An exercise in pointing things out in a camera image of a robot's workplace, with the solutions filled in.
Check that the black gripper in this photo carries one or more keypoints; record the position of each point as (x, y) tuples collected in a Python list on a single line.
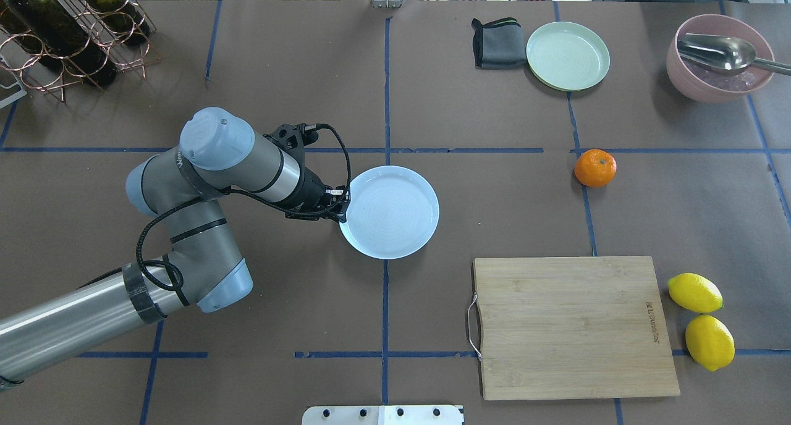
[(311, 191)]

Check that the orange fruit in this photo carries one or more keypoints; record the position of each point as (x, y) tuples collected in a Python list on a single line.
[(595, 168)]

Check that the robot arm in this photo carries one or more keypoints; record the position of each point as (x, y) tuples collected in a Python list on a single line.
[(186, 255)]

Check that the light blue plate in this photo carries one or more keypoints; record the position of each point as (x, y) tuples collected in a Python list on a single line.
[(393, 212)]

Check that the light green plate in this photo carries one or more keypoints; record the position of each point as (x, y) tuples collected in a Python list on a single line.
[(567, 56)]

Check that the dark grey folded cloth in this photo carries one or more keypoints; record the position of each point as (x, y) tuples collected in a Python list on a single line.
[(499, 45)]

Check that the bamboo cutting board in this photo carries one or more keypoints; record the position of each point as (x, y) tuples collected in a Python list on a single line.
[(561, 328)]

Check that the dark green wine bottle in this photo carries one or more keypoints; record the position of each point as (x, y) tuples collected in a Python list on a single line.
[(63, 37)]

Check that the lemon near board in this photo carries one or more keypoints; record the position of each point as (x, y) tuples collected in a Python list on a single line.
[(695, 293)]

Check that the pink bowl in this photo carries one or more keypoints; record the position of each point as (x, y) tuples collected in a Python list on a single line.
[(705, 85)]

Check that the lemon far from board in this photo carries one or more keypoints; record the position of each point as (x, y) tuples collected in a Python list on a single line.
[(709, 342)]

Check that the metal scoop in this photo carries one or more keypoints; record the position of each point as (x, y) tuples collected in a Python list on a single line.
[(725, 54)]

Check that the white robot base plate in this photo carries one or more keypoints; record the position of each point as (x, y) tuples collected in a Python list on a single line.
[(384, 414)]

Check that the copper wire bottle rack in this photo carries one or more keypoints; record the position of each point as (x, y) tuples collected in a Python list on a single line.
[(46, 73)]

